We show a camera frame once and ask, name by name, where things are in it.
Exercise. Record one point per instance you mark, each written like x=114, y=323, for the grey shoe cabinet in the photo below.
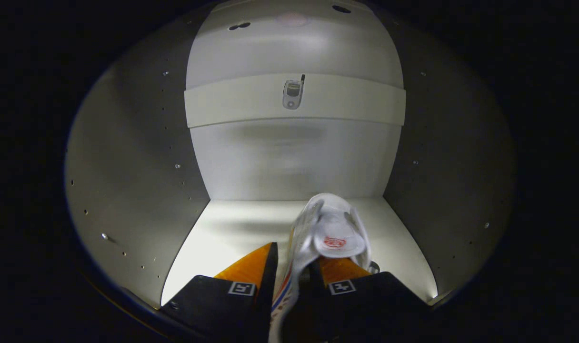
x=294, y=157

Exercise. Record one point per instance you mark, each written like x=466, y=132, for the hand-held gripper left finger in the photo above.
x=213, y=305

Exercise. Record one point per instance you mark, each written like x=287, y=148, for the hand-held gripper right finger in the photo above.
x=370, y=307

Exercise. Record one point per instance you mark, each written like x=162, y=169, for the white shoe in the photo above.
x=330, y=224

